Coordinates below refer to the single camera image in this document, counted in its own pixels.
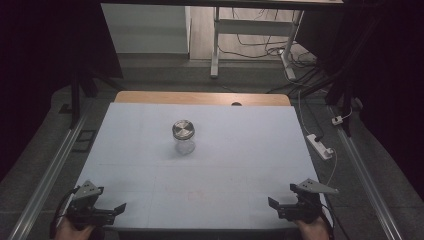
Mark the round silver metal lid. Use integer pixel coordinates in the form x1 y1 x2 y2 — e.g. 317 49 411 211
172 119 196 141

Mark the grey metal floor rail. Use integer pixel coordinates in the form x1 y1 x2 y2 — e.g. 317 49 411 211
7 108 90 240
327 105 405 240

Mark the wooden table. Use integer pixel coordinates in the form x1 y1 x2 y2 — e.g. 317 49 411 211
114 90 292 107

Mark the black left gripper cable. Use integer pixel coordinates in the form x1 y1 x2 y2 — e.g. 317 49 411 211
49 186 80 240

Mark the white table mat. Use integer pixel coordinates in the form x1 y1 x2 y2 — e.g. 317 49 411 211
57 102 335 231

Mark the clear glass jar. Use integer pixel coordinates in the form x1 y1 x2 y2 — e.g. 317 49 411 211
172 119 197 156

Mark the person's left hand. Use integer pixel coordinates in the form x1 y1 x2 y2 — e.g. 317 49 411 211
54 218 97 240

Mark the black floor bracket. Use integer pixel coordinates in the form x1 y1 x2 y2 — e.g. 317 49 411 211
71 129 98 154

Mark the thin white cable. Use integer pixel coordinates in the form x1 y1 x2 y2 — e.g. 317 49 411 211
324 147 339 188

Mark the tangle of black floor cables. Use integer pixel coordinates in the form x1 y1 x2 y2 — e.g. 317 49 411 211
218 8 318 69

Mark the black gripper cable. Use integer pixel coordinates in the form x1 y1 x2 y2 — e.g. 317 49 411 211
319 202 351 240
49 186 80 240

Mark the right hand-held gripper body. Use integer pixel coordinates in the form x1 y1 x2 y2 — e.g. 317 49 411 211
277 178 340 225

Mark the white desk frame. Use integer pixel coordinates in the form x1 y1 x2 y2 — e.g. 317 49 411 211
209 6 305 81

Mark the black metal stand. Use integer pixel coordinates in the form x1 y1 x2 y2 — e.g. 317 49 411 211
59 64 125 130
288 16 383 138

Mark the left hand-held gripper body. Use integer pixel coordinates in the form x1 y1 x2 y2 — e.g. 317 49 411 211
65 180 116 231

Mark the person's right hand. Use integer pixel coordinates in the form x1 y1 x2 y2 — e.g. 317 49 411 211
295 215 332 240

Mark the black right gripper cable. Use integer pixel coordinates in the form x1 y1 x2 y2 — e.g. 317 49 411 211
319 202 351 240

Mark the white power strip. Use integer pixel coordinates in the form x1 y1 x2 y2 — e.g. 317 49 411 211
306 133 335 161

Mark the white power strip cable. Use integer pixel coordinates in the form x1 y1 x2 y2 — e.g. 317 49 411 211
297 89 313 136

